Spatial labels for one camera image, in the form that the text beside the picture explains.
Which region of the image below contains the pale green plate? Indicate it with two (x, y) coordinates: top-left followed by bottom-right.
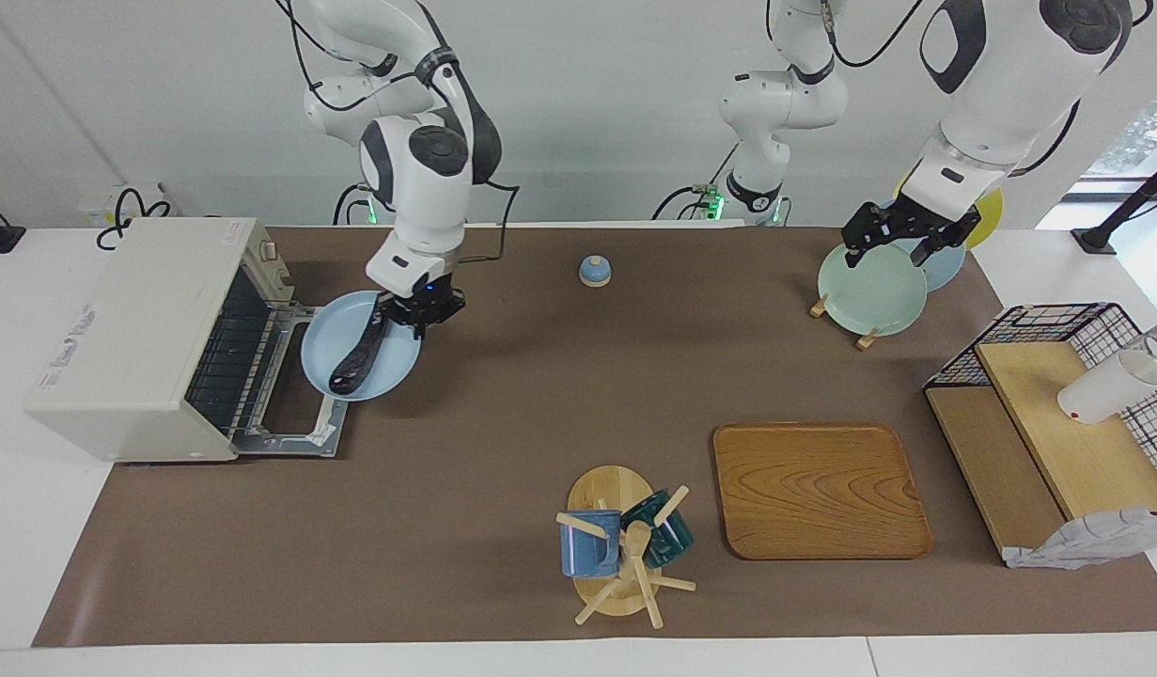
(817, 237), (929, 338)

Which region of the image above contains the black looped power cable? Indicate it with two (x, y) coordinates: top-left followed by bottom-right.
(96, 187), (173, 251)

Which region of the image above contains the brown table mat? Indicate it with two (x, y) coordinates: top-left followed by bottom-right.
(31, 226), (1157, 648)

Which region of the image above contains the white power strip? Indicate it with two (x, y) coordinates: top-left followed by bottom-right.
(78, 182), (180, 228)

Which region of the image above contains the dark purple eggplant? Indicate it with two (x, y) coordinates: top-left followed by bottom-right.
(329, 303), (392, 396)

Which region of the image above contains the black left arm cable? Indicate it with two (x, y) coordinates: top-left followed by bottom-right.
(827, 0), (927, 70)

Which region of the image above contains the black left base cable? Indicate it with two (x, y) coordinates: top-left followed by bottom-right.
(651, 141), (741, 223)

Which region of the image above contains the blue ceramic mug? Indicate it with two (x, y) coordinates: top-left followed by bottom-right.
(559, 510), (623, 578)

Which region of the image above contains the wooden serving tray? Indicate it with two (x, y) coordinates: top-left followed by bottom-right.
(712, 421), (934, 561)

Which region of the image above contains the light blue racked plate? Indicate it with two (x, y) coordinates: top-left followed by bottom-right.
(874, 224), (967, 292)

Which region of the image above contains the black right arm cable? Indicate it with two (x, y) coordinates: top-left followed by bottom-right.
(446, 182), (522, 265)

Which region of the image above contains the white cup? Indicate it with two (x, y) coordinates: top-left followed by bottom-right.
(1057, 348), (1157, 425)

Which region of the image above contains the dark green ceramic mug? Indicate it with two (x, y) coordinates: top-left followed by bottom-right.
(621, 489), (696, 569)

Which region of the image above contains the wooden shelf with wire basket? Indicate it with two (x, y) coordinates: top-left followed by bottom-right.
(923, 303), (1157, 565)

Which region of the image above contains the black right base cable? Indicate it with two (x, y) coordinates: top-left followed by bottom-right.
(333, 182), (374, 227)

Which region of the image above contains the wooden plate rack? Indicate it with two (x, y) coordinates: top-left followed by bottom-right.
(809, 293), (882, 352)

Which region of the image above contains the cream toaster oven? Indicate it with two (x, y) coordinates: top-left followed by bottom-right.
(23, 218), (372, 464)

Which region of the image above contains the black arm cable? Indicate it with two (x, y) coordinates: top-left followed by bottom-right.
(446, 182), (522, 265)
(827, 0), (927, 70)

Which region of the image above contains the black base cable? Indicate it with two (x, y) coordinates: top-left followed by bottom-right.
(333, 182), (374, 227)
(651, 141), (741, 223)

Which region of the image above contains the yellow plate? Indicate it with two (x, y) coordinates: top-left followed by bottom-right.
(893, 169), (1004, 250)

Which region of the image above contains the wooden mug tree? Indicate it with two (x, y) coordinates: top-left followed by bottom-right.
(555, 464), (697, 630)

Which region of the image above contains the white patterned cloth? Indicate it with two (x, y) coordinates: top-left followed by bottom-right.
(1006, 508), (1157, 570)

